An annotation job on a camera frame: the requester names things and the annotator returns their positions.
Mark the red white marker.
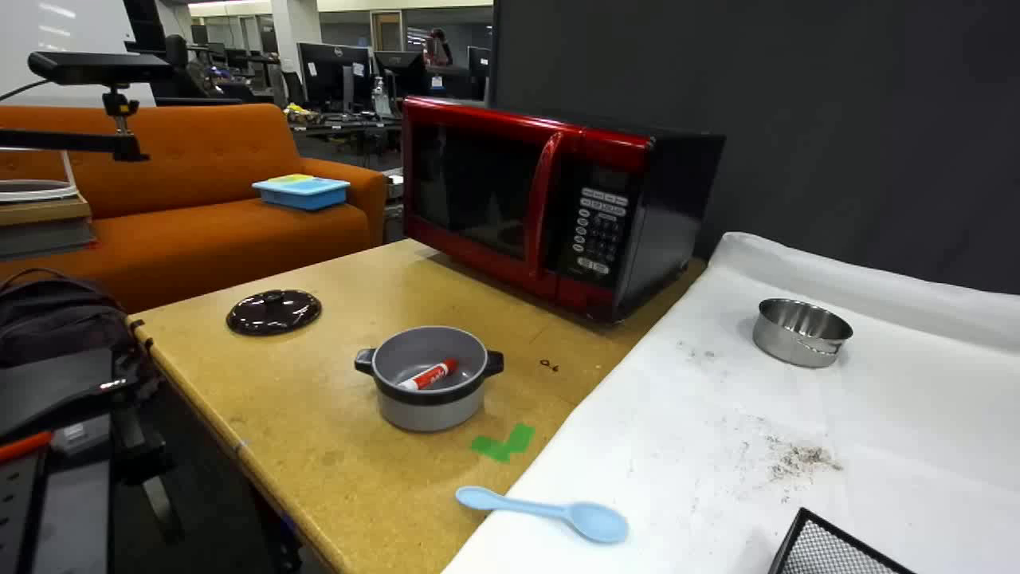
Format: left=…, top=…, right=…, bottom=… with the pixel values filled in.
left=400, top=356, right=464, bottom=395

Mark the grey pot with black handles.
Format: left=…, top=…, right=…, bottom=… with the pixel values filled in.
left=352, top=322, right=508, bottom=438

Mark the red black microwave body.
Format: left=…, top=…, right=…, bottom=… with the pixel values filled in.
left=400, top=94, right=732, bottom=319

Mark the steel bowl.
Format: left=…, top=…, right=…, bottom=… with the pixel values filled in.
left=749, top=298, right=858, bottom=373

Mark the blue book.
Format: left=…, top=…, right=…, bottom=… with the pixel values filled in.
left=250, top=174, right=354, bottom=213

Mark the black computer monitor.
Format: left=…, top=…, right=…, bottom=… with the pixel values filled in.
left=373, top=49, right=430, bottom=106
left=293, top=43, right=376, bottom=114

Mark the light blue plastic spoon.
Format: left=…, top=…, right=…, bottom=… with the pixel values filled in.
left=452, top=481, right=632, bottom=548

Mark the white paper sheet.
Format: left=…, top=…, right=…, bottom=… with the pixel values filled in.
left=441, top=229, right=1020, bottom=574

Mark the orange sofa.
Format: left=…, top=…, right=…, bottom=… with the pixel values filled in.
left=0, top=100, right=392, bottom=316

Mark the dark grey backdrop curtain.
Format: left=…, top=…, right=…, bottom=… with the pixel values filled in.
left=489, top=0, right=1020, bottom=298

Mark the black mesh box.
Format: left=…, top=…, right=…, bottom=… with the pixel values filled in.
left=766, top=504, right=920, bottom=574

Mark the black backpack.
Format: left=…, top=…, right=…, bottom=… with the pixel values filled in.
left=0, top=269, right=146, bottom=439

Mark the stack of books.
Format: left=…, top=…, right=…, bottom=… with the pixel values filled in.
left=0, top=148, right=98, bottom=264

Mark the black tripod stand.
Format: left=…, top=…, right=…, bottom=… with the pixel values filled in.
left=0, top=371, right=188, bottom=574

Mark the black stereo camera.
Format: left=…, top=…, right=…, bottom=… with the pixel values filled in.
left=27, top=49, right=172, bottom=90

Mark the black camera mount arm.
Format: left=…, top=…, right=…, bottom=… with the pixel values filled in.
left=0, top=90, right=155, bottom=165

